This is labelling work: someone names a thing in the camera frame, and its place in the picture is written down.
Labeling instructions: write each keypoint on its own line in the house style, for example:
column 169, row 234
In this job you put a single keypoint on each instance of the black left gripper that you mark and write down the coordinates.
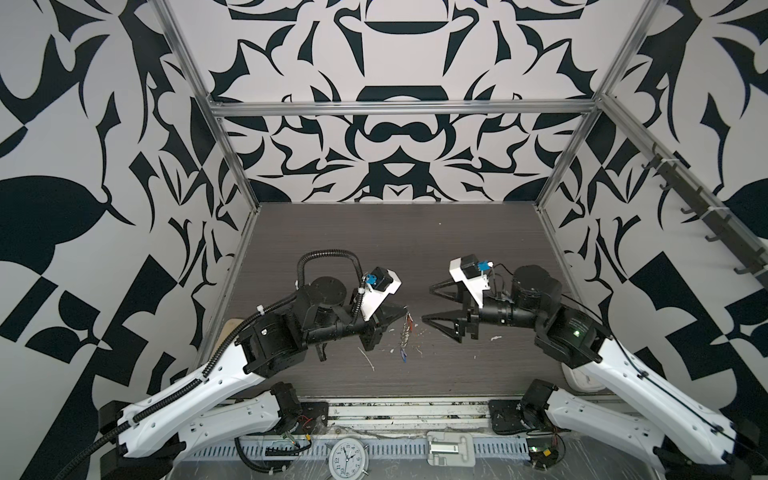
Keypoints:
column 376, row 322

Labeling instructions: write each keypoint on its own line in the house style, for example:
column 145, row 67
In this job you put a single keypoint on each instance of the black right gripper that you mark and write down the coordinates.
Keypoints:
column 466, row 319

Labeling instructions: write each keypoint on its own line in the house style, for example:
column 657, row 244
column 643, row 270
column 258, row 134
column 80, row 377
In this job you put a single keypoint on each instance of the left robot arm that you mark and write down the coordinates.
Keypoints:
column 333, row 299

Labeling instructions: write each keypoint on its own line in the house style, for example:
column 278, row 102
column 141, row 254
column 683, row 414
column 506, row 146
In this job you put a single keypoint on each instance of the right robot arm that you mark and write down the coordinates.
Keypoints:
column 674, row 434

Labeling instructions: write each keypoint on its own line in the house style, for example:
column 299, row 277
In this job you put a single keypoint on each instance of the silver metal latch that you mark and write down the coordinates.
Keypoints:
column 450, row 449

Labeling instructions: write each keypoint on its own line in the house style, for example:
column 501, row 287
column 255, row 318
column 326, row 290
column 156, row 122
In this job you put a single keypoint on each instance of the white round object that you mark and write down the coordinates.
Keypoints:
column 584, row 380

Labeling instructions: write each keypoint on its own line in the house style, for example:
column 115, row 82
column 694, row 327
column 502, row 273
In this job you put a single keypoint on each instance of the white alarm clock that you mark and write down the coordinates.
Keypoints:
column 348, row 460

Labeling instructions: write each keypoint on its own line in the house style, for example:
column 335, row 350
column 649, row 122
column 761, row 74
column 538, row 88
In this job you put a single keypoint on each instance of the wooden brush block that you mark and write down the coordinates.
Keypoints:
column 228, row 327

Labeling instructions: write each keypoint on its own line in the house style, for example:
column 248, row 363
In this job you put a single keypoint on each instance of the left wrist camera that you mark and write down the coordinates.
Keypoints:
column 378, row 285

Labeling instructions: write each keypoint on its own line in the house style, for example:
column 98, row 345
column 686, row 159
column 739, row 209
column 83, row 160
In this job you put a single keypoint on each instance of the black wall hook rail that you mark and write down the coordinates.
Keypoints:
column 701, row 204

